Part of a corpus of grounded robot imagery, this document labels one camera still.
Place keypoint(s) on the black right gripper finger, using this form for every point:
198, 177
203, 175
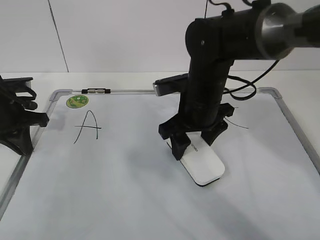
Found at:
209, 136
180, 147

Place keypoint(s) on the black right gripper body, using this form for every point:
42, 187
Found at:
199, 109

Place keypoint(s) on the white board eraser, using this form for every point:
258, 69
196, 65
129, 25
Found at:
201, 162

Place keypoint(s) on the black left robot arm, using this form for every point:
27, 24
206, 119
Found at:
109, 120

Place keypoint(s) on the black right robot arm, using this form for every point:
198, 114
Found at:
266, 31

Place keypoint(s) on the round green magnet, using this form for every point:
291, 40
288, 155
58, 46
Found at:
77, 101

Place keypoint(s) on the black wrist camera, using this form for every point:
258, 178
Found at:
170, 85

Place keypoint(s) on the white board with grey frame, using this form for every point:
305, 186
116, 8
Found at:
270, 189

